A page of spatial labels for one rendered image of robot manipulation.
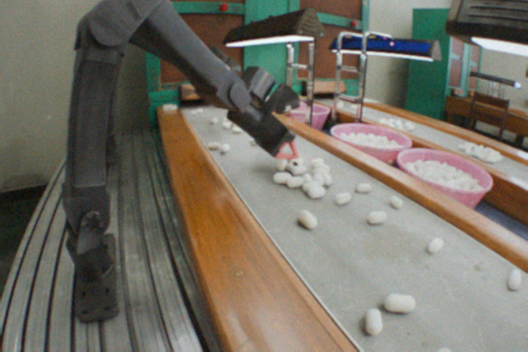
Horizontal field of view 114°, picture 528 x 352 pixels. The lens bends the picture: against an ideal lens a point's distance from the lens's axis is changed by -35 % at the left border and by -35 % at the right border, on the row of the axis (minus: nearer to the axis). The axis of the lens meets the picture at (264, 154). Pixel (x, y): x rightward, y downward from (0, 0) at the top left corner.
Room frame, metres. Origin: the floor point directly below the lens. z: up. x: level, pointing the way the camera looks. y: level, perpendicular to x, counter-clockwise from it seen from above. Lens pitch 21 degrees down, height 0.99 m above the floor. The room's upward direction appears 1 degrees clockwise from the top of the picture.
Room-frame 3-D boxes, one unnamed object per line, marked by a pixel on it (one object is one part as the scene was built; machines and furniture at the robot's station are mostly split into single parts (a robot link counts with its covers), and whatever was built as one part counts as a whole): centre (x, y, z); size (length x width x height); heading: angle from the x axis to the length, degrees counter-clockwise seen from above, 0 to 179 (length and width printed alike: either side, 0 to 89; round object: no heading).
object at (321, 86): (1.55, -0.36, 0.83); 0.30 x 0.06 x 0.07; 114
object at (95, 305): (0.26, 0.28, 0.71); 0.20 x 0.07 x 0.08; 28
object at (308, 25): (0.90, 0.03, 1.08); 0.62 x 0.08 x 0.07; 24
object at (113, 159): (0.79, 0.56, 0.71); 0.20 x 0.07 x 0.08; 28
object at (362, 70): (1.09, -0.41, 0.90); 0.20 x 0.19 x 0.45; 24
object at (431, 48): (1.13, -0.48, 1.08); 0.62 x 0.08 x 0.07; 24
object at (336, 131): (0.77, -0.34, 0.72); 0.27 x 0.27 x 0.10
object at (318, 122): (1.17, -0.16, 0.72); 0.27 x 0.27 x 0.10
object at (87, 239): (0.27, 0.27, 0.77); 0.09 x 0.06 x 0.06; 51
